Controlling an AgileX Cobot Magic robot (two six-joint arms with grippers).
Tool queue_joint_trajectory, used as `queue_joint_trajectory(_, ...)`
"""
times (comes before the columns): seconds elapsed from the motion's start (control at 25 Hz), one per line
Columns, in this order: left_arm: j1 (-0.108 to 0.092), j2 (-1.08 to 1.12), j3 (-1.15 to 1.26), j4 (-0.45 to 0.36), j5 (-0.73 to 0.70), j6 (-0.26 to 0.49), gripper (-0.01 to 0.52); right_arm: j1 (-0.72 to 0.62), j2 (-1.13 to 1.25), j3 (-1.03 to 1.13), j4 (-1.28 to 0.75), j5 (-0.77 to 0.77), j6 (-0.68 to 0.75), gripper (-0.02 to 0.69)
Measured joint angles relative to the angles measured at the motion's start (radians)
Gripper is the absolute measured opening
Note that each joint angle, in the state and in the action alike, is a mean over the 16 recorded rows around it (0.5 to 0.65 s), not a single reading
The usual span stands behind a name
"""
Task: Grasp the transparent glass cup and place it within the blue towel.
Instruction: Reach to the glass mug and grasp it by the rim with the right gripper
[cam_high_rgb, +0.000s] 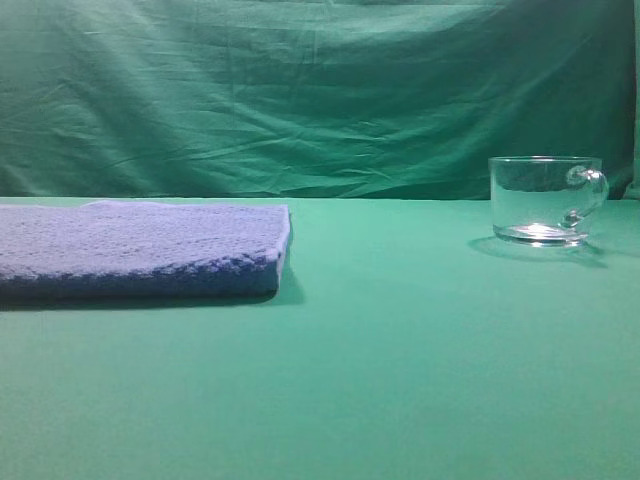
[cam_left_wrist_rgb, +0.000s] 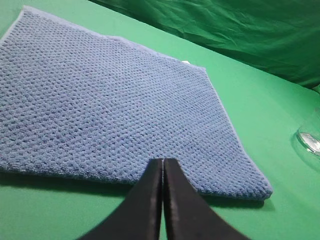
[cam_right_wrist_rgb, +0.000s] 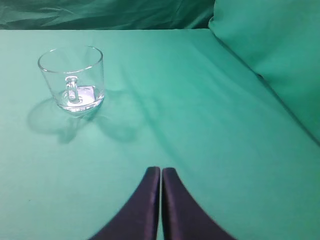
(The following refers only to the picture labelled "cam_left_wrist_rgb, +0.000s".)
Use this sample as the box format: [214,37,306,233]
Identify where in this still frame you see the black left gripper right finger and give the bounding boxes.
[163,158,248,240]

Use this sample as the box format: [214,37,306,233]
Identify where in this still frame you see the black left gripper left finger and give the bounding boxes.
[80,159,163,240]

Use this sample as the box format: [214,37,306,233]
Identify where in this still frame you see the transparent glass cup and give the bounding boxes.
[292,107,320,173]

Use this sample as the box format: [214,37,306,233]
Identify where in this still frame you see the blue waffle-weave towel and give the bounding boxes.
[0,6,273,200]

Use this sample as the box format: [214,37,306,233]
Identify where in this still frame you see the green fabric backdrop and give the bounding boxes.
[98,0,320,90]

